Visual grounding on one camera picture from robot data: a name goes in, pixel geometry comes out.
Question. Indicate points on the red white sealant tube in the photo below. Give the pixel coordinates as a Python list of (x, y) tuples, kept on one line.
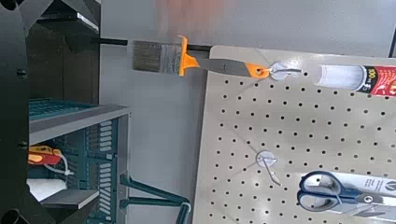
[(358, 79)]

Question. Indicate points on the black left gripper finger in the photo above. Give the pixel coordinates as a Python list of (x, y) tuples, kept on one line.
[(68, 199), (71, 15)]

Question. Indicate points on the white pegboard hook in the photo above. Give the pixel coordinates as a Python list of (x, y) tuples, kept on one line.
[(266, 159), (280, 71)]

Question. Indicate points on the blue scissors on card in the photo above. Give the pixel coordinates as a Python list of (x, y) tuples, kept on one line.
[(327, 193)]

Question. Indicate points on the beige pegboard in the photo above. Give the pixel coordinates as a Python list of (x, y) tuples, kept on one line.
[(311, 130)]

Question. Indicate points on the yellow paint brush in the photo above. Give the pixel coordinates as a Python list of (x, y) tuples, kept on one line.
[(186, 62)]

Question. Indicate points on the red yellow screwdriver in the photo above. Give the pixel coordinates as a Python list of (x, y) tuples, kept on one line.
[(43, 155)]

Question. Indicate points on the white item in crate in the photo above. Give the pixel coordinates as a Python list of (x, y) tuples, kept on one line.
[(43, 188)]

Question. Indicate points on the teal plastic crate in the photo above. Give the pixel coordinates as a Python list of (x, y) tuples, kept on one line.
[(93, 155)]

